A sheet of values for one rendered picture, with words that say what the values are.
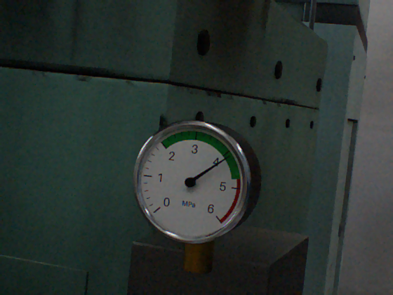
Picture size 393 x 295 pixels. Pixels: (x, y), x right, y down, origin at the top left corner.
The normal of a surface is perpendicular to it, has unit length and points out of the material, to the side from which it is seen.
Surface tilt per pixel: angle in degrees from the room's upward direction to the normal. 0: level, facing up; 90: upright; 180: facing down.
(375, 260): 90
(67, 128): 90
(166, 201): 90
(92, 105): 90
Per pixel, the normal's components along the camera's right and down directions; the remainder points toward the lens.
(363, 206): -0.25, 0.03
